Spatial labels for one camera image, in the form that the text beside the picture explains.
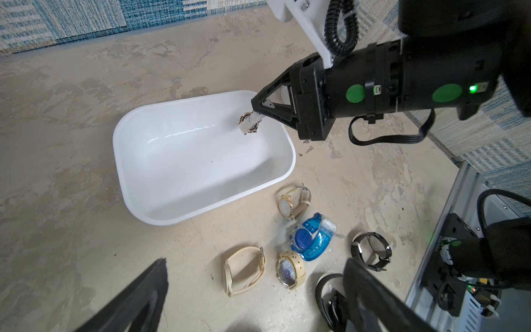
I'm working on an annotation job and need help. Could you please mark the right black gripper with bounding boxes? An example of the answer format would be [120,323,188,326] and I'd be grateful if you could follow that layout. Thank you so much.
[251,53,335,141]

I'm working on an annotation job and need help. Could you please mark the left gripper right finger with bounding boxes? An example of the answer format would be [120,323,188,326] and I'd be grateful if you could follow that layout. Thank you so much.
[343,259,434,331]

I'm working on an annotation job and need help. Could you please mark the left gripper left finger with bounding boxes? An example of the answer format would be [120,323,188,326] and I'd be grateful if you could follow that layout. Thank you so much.
[77,258,169,331]

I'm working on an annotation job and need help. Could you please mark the black watch with strap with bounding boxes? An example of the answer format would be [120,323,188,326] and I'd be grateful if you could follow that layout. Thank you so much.
[315,273,355,332]

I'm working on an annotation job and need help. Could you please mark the rose gold white strap watch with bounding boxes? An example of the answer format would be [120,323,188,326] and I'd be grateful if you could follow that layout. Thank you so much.
[238,111,265,135]

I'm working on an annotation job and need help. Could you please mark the small black round watch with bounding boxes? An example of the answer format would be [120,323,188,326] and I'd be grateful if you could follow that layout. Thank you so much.
[351,232,392,272]

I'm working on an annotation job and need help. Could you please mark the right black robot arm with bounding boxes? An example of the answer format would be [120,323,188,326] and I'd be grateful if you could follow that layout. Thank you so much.
[251,1,530,145]

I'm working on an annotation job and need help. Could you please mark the blue transparent watch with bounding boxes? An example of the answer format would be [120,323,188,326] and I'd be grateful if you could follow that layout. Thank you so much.
[289,212,337,261]

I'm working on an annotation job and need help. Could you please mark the white plastic storage box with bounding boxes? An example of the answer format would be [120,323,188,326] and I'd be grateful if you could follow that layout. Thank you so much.
[113,90,296,226]

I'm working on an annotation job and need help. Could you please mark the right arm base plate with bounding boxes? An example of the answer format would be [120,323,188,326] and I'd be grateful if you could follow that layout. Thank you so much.
[421,213,494,317]

